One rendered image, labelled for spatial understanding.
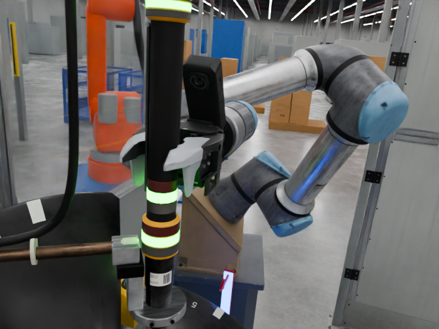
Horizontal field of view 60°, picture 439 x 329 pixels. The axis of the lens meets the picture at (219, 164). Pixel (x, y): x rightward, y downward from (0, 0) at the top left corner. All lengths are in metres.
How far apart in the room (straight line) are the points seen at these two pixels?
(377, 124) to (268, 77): 0.24
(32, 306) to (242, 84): 0.53
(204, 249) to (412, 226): 1.47
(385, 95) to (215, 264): 0.68
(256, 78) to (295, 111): 7.19
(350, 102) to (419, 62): 1.37
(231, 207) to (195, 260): 0.19
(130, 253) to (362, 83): 0.57
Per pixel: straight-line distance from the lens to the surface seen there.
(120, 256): 0.45
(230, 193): 1.14
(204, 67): 0.46
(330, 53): 0.87
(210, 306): 0.81
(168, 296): 0.49
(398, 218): 2.35
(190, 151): 0.39
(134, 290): 0.47
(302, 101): 7.96
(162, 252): 0.44
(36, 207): 0.58
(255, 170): 1.12
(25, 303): 0.56
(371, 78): 0.83
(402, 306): 2.62
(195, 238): 1.14
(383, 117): 0.81
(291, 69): 0.83
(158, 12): 0.38
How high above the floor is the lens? 1.68
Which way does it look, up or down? 18 degrees down
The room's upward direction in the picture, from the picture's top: 5 degrees clockwise
